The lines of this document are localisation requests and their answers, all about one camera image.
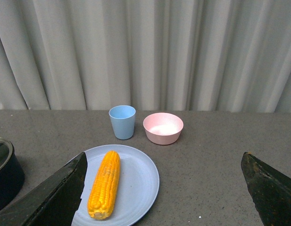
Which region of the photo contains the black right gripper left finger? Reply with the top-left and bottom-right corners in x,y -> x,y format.
0,153 -> 88,226

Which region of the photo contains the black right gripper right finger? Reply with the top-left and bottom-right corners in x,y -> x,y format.
241,152 -> 291,226

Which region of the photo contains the yellow corn cob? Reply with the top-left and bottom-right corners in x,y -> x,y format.
87,150 -> 121,220

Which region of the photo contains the glass lid with blue knob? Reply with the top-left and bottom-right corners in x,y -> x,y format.
0,137 -> 14,170

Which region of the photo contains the black pot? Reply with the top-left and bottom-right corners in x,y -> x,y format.
0,150 -> 25,214

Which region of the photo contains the light blue plate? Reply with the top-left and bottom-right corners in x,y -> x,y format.
72,145 -> 159,226

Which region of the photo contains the light blue cup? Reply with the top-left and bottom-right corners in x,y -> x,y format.
109,105 -> 136,140

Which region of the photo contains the pink bowl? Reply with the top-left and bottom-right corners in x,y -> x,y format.
143,113 -> 184,145

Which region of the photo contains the grey curtain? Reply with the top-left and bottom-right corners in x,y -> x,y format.
0,0 -> 291,113

